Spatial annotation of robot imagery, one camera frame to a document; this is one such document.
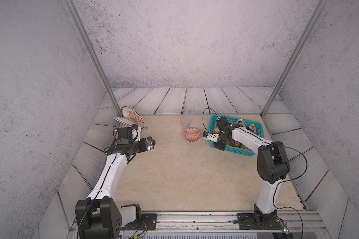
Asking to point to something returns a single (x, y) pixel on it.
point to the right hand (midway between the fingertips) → (217, 142)
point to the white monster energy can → (241, 121)
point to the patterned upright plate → (132, 117)
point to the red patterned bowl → (192, 134)
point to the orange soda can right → (242, 146)
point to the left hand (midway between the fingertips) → (150, 142)
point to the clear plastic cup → (185, 121)
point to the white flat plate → (122, 121)
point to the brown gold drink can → (253, 127)
